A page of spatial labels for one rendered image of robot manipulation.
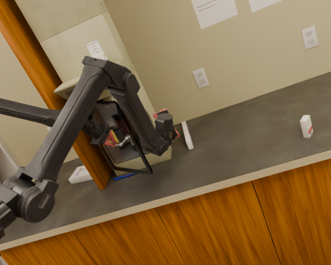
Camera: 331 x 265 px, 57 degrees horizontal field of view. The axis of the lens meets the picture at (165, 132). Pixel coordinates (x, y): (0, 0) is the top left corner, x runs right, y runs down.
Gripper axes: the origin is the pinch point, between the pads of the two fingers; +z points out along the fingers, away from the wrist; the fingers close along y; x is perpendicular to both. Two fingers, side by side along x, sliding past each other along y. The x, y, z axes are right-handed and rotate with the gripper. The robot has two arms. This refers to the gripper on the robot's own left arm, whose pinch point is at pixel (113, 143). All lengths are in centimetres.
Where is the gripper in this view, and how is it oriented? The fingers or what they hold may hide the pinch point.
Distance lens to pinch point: 140.5
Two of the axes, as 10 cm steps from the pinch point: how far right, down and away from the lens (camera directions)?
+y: -3.5, 8.6, -3.7
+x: 7.3, -0.1, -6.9
